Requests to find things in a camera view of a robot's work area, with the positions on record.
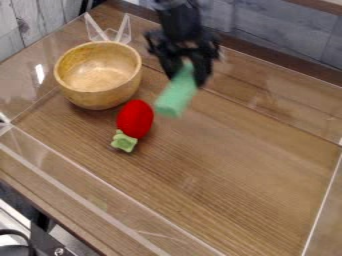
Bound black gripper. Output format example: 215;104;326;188
144;4;219;88

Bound green rectangular stick block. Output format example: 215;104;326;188
153;62;198;118

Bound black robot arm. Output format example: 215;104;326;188
144;0;220;88

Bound brown wooden bowl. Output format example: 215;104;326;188
53;41;141;110

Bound red plush strawberry toy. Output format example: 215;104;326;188
111;100;153;153

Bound black clamp under table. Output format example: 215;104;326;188
31;213;76;256

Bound black cable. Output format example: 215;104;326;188
0;229;44;256

